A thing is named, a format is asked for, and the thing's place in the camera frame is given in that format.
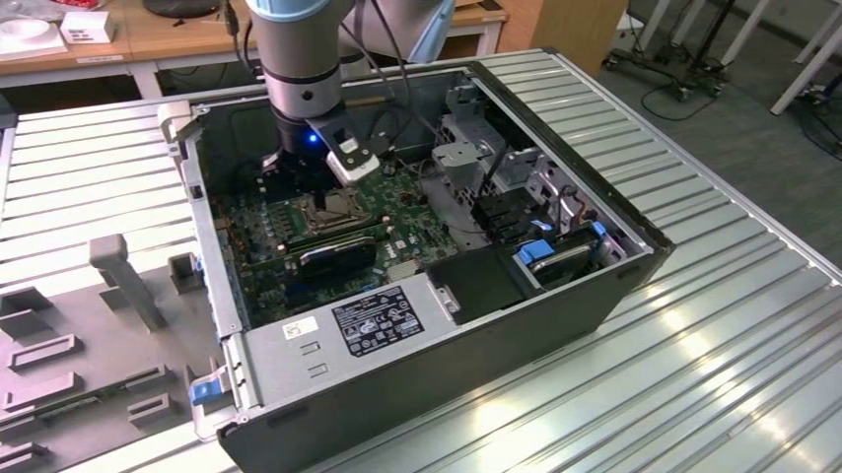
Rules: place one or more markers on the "black graphics card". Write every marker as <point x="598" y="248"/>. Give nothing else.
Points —
<point x="339" y="258"/>

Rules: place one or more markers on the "grey power supply unit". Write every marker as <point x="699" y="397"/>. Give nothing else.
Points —
<point x="290" y="369"/>

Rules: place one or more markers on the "dark RAM stick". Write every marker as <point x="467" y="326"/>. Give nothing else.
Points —
<point x="333" y="237"/>

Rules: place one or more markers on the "black PC case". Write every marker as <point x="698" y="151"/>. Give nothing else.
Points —
<point x="421" y="394"/>

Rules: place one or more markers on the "wooden partition panel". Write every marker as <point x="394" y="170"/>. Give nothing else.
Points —
<point x="579" y="29"/>

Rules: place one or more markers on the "white bowl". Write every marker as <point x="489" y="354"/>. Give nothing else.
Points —
<point x="27" y="34"/>

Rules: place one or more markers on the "white cardboard box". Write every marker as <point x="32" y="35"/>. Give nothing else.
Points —
<point x="88" y="24"/>

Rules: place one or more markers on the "white table frame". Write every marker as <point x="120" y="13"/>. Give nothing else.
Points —
<point x="738" y="44"/>
<point x="792" y="91"/>

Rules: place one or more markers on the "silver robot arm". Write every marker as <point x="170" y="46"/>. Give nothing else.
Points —
<point x="296" y="54"/>

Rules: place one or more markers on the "silver drive cage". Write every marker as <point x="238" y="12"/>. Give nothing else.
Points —
<point x="461" y="157"/>

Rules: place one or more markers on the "CPU socket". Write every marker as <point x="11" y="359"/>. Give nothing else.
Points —
<point x="323" y="226"/>

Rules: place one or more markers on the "blue drive bay clip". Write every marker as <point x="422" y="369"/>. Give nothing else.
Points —
<point x="597" y="230"/>

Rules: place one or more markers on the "blue disk carrier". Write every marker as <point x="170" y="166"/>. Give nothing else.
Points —
<point x="534" y="251"/>

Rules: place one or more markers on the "red packet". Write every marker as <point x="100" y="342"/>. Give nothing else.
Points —
<point x="79" y="3"/>

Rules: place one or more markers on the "black round monitor base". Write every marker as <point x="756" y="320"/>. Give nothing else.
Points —
<point x="180" y="6"/>

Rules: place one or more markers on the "silver CPU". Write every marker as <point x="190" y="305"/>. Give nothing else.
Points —
<point x="343" y="204"/>

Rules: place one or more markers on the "green RAM stick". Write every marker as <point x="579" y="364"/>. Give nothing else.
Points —
<point x="86" y="394"/>

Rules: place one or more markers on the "green motherboard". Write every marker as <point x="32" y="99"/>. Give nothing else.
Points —
<point x="407" y="207"/>

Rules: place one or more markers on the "blue case latch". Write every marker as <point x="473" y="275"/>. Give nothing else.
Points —
<point x="204" y="391"/>

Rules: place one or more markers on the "grey parts rack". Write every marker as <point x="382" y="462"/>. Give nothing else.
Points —
<point x="79" y="355"/>

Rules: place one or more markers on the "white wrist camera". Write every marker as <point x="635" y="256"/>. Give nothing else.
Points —
<point x="355" y="170"/>

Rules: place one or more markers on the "wooden desk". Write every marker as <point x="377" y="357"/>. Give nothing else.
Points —
<point x="164" y="39"/>

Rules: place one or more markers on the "black wheeled stand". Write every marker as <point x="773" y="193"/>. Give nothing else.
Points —
<point x="683" y="91"/>

